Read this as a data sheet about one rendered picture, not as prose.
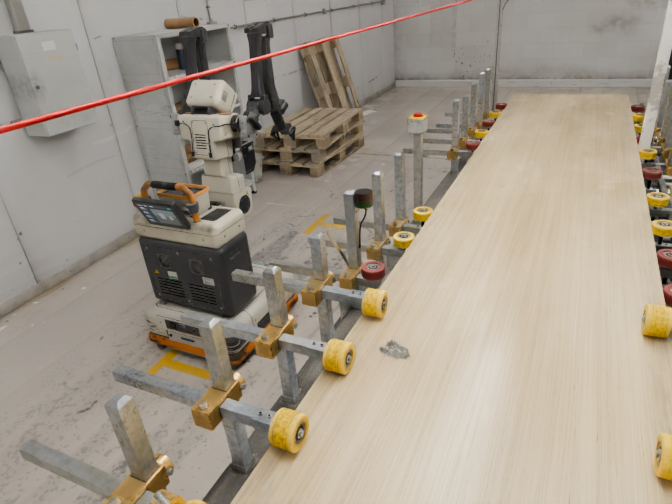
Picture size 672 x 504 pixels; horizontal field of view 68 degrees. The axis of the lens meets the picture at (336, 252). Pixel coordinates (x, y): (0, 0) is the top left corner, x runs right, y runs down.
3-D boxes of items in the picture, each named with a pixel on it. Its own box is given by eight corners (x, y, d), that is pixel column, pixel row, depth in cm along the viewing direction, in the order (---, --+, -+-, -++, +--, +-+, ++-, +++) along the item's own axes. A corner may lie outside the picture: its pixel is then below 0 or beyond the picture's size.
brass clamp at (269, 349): (254, 355, 131) (251, 340, 128) (281, 326, 141) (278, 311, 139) (274, 360, 128) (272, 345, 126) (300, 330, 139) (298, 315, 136)
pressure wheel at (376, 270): (359, 297, 173) (357, 269, 168) (367, 285, 180) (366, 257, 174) (381, 301, 170) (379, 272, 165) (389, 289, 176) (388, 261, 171)
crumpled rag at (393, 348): (373, 348, 132) (373, 341, 131) (393, 338, 136) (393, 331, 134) (395, 365, 126) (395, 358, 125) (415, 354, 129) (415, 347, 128)
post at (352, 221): (352, 312, 186) (343, 191, 164) (355, 307, 189) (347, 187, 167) (360, 313, 185) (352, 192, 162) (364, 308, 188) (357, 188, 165)
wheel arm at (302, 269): (270, 271, 189) (268, 261, 187) (274, 267, 192) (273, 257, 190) (377, 290, 172) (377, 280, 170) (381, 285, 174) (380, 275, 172)
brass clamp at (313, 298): (300, 304, 150) (298, 290, 148) (320, 281, 161) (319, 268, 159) (318, 307, 148) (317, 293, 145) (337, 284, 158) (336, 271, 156)
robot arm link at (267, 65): (248, 24, 251) (267, 23, 247) (254, 23, 256) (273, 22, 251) (261, 111, 272) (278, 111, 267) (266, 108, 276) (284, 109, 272)
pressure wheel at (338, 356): (324, 339, 122) (337, 337, 129) (319, 372, 122) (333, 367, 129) (347, 344, 120) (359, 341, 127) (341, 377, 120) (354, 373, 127)
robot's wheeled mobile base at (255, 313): (239, 371, 259) (230, 332, 248) (148, 344, 286) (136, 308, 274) (301, 302, 312) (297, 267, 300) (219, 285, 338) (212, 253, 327)
